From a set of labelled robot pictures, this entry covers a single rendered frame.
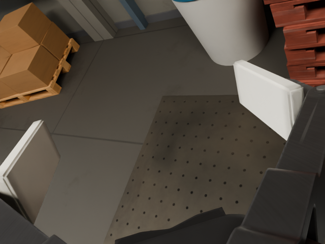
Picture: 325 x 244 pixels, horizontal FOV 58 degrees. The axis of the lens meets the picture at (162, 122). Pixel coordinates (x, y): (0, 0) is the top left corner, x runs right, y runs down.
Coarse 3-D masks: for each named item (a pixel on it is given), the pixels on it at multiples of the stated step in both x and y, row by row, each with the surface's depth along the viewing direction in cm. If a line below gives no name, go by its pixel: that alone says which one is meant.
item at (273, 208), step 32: (320, 96) 12; (320, 128) 10; (288, 160) 9; (320, 160) 8; (256, 192) 7; (288, 192) 7; (320, 192) 8; (256, 224) 6; (288, 224) 6; (320, 224) 8
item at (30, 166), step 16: (32, 128) 18; (32, 144) 16; (48, 144) 19; (16, 160) 14; (32, 160) 16; (48, 160) 18; (0, 176) 13; (16, 176) 14; (32, 176) 15; (48, 176) 17; (0, 192) 13; (16, 192) 13; (32, 192) 15; (16, 208) 13; (32, 208) 14
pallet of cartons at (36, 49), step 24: (0, 24) 316; (24, 24) 291; (48, 24) 316; (0, 48) 361; (24, 48) 315; (48, 48) 311; (72, 48) 342; (0, 72) 318; (24, 72) 292; (48, 72) 308; (0, 96) 343; (24, 96) 332; (48, 96) 321
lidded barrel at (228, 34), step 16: (176, 0) 173; (192, 0) 167; (208, 0) 164; (224, 0) 165; (240, 0) 168; (256, 0) 177; (192, 16) 180; (208, 16) 174; (224, 16) 174; (240, 16) 176; (256, 16) 183; (208, 32) 187; (224, 32) 184; (240, 32) 185; (256, 32) 191; (208, 48) 205; (224, 48) 196; (240, 48) 195; (256, 48) 200; (224, 64) 213
